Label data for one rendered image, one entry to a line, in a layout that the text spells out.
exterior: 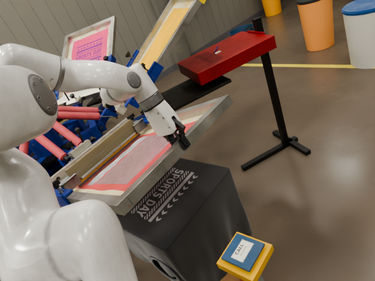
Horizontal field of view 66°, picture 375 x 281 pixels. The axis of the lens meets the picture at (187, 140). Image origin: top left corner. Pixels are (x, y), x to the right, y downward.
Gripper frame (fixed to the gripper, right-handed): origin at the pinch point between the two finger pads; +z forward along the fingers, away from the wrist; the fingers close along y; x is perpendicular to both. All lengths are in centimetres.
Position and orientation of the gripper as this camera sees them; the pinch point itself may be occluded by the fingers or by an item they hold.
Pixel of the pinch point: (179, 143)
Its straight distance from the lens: 95.2
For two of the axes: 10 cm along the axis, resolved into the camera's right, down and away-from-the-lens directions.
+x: 5.9, -6.0, 5.4
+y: 6.1, -1.1, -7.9
